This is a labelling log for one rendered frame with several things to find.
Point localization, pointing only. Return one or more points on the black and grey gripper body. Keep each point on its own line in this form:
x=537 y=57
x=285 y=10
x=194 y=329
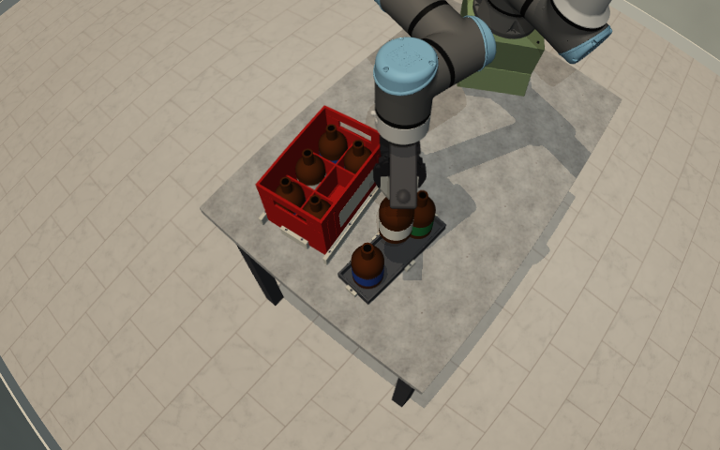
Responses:
x=384 y=159

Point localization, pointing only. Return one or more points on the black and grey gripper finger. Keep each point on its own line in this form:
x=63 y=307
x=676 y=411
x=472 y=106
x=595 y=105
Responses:
x=421 y=177
x=382 y=181

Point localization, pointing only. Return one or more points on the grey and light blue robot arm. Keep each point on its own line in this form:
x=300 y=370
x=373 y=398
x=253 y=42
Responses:
x=405 y=67

